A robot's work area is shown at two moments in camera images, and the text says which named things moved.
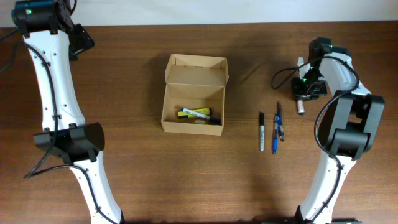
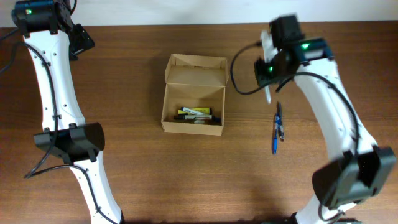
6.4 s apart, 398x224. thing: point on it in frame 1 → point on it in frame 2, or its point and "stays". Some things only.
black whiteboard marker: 300,106 → 196,117
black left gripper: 84,41 stays
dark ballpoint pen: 278,109 stays
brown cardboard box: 194,81 stays
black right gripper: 300,94 → 262,76
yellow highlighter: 206,111 stays
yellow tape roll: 199,121 stays
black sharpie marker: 262,120 → 268,94
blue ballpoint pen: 275,133 stays
